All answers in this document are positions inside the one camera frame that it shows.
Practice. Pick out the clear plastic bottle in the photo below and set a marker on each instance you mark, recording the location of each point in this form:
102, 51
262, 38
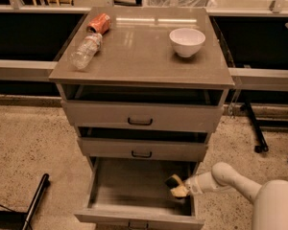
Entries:
86, 51

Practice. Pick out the white bowl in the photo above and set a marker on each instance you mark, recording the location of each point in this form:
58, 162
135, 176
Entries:
186, 42

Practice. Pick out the grey top drawer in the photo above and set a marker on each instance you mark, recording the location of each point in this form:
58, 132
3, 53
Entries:
168, 117

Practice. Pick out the grey drawer cabinet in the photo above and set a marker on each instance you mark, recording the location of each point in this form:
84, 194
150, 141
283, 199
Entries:
137, 63

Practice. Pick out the grey middle drawer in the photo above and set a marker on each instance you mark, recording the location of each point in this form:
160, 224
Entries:
165, 145

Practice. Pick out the black top drawer handle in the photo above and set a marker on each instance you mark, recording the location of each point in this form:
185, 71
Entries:
134, 122

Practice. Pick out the black drawer handle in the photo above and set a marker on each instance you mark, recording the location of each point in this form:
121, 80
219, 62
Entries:
141, 155
134, 122

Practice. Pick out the black stand leg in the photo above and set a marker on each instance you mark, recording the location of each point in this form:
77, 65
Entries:
261, 145

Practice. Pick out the grey bottom drawer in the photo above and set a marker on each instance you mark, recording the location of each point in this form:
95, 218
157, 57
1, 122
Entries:
133, 193

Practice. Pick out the black bar on floor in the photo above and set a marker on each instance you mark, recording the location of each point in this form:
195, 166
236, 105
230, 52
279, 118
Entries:
44, 183

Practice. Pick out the yellow green sponge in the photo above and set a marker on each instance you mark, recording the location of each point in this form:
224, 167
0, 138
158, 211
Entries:
173, 181

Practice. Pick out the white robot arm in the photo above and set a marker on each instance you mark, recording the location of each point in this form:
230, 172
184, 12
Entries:
269, 201

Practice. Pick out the grey drawer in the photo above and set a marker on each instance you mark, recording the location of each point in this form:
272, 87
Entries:
168, 117
165, 145
133, 193

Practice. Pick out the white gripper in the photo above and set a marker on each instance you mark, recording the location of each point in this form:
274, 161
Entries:
191, 187

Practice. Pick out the black middle drawer handle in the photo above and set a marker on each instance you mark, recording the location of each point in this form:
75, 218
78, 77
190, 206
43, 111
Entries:
141, 155

